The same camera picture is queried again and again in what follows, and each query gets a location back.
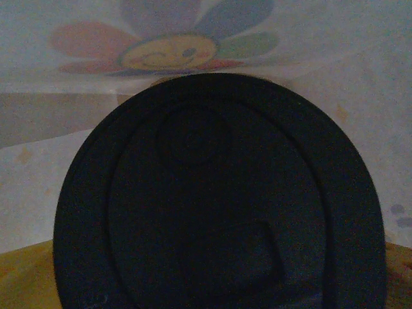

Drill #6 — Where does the black plastic cup lid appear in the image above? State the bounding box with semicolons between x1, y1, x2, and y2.
53;72;387;309

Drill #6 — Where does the white flower print paper bag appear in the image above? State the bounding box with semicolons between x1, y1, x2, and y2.
0;0;412;258

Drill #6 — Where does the brown cardboard cup carrier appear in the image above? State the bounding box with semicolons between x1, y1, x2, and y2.
0;238;412;309

